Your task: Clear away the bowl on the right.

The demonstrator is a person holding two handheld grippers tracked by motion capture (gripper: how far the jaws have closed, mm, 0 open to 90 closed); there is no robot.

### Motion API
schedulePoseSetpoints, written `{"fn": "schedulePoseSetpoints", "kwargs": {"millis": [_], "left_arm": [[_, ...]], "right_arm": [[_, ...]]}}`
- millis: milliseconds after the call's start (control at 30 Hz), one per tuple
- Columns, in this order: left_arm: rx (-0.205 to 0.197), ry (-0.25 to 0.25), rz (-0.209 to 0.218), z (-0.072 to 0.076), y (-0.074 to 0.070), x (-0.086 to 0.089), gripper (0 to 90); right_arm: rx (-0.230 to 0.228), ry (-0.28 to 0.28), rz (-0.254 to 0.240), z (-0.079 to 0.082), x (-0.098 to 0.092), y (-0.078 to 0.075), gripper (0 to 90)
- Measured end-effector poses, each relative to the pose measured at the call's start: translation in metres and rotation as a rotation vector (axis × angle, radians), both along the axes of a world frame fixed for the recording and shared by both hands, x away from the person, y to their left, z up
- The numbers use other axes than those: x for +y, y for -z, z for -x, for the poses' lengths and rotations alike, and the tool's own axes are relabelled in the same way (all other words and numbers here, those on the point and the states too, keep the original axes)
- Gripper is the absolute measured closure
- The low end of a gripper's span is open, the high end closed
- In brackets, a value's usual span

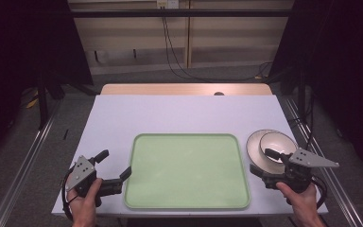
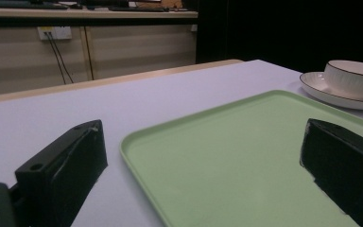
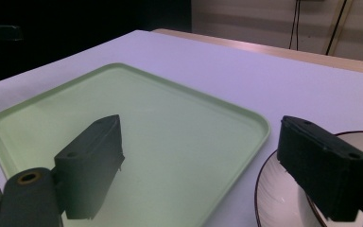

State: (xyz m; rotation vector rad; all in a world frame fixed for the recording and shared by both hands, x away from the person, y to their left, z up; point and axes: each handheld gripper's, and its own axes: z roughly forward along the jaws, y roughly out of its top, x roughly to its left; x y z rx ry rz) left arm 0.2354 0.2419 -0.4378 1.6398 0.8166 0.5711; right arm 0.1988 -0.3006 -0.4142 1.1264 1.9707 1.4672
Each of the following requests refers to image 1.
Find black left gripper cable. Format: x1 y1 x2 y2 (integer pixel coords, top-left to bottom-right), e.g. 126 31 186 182
60 166 80 222

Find black horizontal bar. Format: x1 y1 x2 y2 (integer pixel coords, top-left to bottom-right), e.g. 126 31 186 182
70 9 293 19

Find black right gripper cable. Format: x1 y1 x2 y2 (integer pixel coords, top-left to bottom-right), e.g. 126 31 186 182
309 175 328 211

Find aluminium floor rail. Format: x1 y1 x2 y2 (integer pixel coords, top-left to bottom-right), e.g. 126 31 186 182
0 99 62 227
284 97 363 227

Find black metal stand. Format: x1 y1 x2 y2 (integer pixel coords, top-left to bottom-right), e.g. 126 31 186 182
36 60 66 131
278 62 316 127

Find yellow floor object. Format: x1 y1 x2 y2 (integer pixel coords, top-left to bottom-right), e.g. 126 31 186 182
26 90 40 110

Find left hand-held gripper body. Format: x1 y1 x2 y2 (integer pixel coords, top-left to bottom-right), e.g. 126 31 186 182
64 154 124 208

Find white table mat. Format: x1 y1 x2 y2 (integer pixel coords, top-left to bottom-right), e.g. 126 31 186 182
51 94 329 218

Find person's left hand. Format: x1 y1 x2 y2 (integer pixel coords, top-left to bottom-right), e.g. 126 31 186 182
66 178 104 223

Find white bowl with dark rim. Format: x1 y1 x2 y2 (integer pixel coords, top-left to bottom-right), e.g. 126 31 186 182
259 131 299 165

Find white wall outlet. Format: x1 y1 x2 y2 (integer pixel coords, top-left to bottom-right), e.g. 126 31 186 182
156 0 180 9

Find person's right hand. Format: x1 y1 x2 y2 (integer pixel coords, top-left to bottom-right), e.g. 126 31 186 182
275 182 321 222

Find light green tray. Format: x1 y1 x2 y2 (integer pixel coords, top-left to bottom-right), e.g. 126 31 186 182
124 132 251 211

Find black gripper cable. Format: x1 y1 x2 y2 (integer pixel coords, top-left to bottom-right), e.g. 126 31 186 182
60 166 80 222
309 175 328 211

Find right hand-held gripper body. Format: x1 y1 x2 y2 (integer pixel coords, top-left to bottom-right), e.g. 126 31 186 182
263 147 340 206

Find wooden table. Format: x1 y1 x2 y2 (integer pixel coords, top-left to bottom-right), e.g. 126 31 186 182
100 82 274 96

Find black hanging wall cables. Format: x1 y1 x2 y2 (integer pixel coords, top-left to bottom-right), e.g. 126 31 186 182
160 6 273 83

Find white plate with dark rim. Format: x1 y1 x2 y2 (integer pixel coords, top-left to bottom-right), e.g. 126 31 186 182
246 129 298 175

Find dark curtain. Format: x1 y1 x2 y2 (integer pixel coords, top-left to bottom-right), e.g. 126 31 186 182
268 0 363 173
0 0 95 168

